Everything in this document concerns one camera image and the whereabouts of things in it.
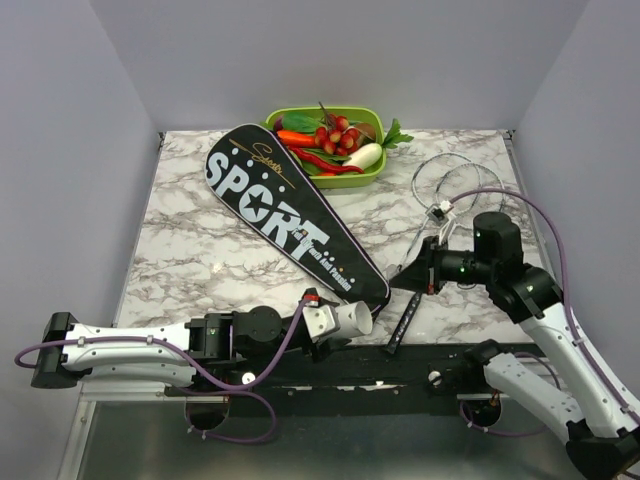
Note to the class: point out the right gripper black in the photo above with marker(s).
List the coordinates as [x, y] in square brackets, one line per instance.
[416, 275]

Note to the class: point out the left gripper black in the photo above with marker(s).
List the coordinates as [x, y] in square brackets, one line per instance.
[319, 354]

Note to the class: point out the white shuttlecock tube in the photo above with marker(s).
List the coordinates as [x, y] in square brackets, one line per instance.
[354, 320]

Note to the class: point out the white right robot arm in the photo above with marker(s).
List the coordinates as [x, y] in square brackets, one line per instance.
[596, 418]

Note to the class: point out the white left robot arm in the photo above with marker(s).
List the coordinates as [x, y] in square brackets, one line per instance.
[208, 346]

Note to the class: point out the white toy radish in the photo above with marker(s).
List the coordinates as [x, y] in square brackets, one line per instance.
[365, 156]

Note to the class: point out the green plastic basket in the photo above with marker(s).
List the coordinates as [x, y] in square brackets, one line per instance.
[306, 120]

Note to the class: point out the red toy chili pepper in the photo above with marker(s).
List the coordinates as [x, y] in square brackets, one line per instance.
[323, 164]

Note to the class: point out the brown toy mushroom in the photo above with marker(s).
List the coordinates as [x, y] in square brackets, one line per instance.
[367, 130]

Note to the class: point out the red toy cherry bunch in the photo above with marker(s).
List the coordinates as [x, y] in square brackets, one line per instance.
[336, 135]

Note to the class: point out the orange toy carrot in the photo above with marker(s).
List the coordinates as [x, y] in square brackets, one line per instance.
[296, 139]

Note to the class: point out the black racket cover bag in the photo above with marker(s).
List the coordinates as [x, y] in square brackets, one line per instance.
[254, 175]

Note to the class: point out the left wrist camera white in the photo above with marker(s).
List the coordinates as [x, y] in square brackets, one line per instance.
[320, 321]

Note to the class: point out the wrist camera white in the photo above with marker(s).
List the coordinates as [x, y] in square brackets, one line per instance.
[442, 215]
[320, 321]

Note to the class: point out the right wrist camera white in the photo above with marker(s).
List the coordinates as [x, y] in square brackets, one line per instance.
[442, 215]

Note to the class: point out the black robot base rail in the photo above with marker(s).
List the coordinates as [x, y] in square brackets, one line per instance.
[352, 381]

